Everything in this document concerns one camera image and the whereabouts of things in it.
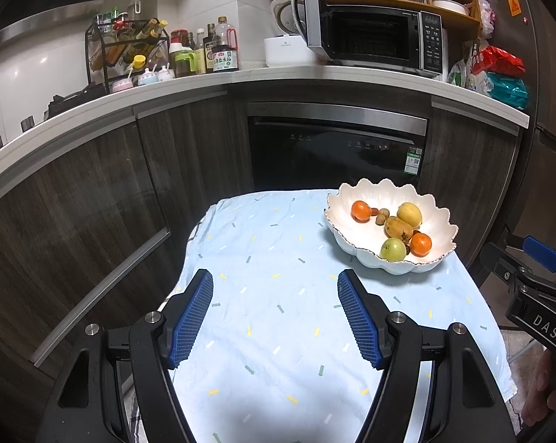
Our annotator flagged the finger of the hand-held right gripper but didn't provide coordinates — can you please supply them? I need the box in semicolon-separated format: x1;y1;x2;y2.
480;242;528;289
522;235;556;282

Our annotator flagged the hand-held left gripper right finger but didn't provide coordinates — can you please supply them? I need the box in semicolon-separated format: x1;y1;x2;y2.
337;268;518;443

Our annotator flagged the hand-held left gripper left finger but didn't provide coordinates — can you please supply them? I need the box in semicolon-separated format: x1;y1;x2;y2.
40;268;214;443

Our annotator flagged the large yellow orange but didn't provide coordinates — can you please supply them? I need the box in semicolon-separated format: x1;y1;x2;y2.
396;202;423;227

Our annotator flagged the yellow mango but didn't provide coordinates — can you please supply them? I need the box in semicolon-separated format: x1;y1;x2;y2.
384;217;416;241

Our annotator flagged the white scalloped bowl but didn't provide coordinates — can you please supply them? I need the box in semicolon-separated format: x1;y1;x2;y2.
324;178;459;275

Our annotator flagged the person's right hand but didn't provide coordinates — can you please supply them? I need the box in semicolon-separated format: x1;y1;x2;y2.
521;348;556;431

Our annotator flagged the light blue patterned cloth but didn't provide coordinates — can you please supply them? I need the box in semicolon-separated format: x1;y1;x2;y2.
169;188;518;443

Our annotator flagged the grey striped cloth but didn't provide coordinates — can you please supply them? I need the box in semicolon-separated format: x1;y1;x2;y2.
121;369;149;443

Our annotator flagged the dark wood kitchen cabinet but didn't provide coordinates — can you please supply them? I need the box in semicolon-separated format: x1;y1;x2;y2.
0;69;532;379

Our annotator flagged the teal bag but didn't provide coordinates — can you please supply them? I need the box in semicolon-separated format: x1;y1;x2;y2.
483;71;530;110

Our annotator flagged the dark refrigerator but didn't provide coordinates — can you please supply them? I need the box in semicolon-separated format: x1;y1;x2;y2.
467;0;556;264

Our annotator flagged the green white bag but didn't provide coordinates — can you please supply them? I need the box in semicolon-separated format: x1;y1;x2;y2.
448;53;479;90

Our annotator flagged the red bag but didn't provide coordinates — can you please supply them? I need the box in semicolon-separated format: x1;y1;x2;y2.
472;45;525;77

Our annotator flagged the pink plastic bag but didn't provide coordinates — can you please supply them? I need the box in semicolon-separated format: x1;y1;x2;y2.
476;0;496;38

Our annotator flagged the black gas stove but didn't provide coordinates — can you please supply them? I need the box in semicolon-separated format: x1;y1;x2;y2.
44;82;106;118

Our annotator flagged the green lidded jar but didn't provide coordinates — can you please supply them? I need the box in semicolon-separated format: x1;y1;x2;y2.
174;46;200;78

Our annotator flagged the silver black microwave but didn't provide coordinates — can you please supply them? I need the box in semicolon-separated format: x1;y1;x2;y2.
291;0;449;79

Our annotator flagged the white shelf bowl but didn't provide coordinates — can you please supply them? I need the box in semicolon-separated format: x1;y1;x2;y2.
432;0;470;16

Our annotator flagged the large soy sauce bottle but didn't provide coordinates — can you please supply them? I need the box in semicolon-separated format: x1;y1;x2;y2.
212;16;240;73

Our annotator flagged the brown labelled bottle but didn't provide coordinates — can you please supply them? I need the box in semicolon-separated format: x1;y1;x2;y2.
203;23;216;75

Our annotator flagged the white kitchen appliance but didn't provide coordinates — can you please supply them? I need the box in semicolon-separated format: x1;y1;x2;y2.
265;34;325;69

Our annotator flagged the black wire spice rack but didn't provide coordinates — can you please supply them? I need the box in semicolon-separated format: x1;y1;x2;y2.
85;18;170;95

